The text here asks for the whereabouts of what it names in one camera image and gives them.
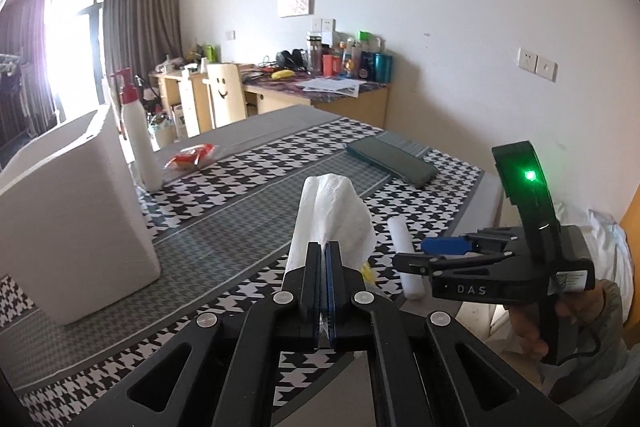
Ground row of toiletry bottles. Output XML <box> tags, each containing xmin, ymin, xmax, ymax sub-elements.
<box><xmin>306</xmin><ymin>31</ymin><xmax>393</xmax><ymax>82</ymax></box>

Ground white foam box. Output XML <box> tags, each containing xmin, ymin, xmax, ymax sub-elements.
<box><xmin>0</xmin><ymin>104</ymin><xmax>162</xmax><ymax>327</ymax></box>

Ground white sheet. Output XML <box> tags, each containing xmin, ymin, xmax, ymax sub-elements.
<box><xmin>389</xmin><ymin>217</ymin><xmax>426</xmax><ymax>300</ymax></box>

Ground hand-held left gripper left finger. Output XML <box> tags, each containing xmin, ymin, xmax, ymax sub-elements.
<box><xmin>70</xmin><ymin>242</ymin><xmax>327</xmax><ymax>427</ymax></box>

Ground wooden chair with smiley face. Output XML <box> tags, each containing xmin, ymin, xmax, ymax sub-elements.
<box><xmin>202</xmin><ymin>63</ymin><xmax>248</xmax><ymax>130</ymax></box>

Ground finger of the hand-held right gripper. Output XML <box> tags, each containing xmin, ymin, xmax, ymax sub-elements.
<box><xmin>421</xmin><ymin>231</ymin><xmax>522</xmax><ymax>255</ymax></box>
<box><xmin>391</xmin><ymin>251</ymin><xmax>517</xmax><ymax>280</ymax></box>

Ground person's right forearm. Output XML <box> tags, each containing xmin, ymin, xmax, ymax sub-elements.
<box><xmin>545</xmin><ymin>282</ymin><xmax>632</xmax><ymax>405</ymax></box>

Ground brown curtain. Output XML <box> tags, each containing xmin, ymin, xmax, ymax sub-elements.
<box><xmin>102</xmin><ymin>0</ymin><xmax>183</xmax><ymax>80</ymax></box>
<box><xmin>0</xmin><ymin>0</ymin><xmax>56</xmax><ymax>148</ymax></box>

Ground white bucket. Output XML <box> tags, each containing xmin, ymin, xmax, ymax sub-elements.
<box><xmin>150</xmin><ymin>114</ymin><xmax>178</xmax><ymax>150</ymax></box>

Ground white crumpled cloth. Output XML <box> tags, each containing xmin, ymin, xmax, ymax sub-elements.
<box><xmin>550</xmin><ymin>202</ymin><xmax>631</xmax><ymax>280</ymax></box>

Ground white pump bottle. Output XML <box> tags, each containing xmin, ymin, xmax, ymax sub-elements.
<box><xmin>110</xmin><ymin>68</ymin><xmax>165</xmax><ymax>192</ymax></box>

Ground red snack packet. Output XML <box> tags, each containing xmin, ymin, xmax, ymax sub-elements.
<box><xmin>164</xmin><ymin>143</ymin><xmax>217</xmax><ymax>171</ymax></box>

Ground white double wall socket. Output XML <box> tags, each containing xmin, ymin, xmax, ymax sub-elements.
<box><xmin>517</xmin><ymin>48</ymin><xmax>558</xmax><ymax>82</ymax></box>

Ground glass balcony door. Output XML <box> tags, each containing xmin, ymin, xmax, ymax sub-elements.
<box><xmin>45</xmin><ymin>0</ymin><xmax>108</xmax><ymax>122</ymax></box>

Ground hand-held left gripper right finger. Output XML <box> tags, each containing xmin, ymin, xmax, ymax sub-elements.
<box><xmin>325</xmin><ymin>241</ymin><xmax>572</xmax><ymax>427</ymax></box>

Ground black smartphone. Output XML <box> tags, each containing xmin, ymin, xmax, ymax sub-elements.
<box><xmin>346</xmin><ymin>132</ymin><xmax>437</xmax><ymax>188</ymax></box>

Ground white tissue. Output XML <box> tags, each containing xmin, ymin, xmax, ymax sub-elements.
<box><xmin>285</xmin><ymin>173</ymin><xmax>377</xmax><ymax>275</ymax></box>

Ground plain wooden desk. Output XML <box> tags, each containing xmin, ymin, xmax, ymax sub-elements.
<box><xmin>149</xmin><ymin>67</ymin><xmax>211</xmax><ymax>138</ymax></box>

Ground black headphones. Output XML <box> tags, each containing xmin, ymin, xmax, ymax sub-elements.
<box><xmin>275</xmin><ymin>49</ymin><xmax>308</xmax><ymax>70</ymax></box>

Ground wooden desk with patterned cover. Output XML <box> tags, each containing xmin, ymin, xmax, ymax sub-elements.
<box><xmin>242</xmin><ymin>64</ymin><xmax>390</xmax><ymax>130</ymax></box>

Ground printed paper sheets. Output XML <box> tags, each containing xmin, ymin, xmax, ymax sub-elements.
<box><xmin>295</xmin><ymin>77</ymin><xmax>368</xmax><ymax>98</ymax></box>

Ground person's right hand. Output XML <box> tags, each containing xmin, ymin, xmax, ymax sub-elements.
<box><xmin>507</xmin><ymin>279</ymin><xmax>621</xmax><ymax>360</ymax></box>

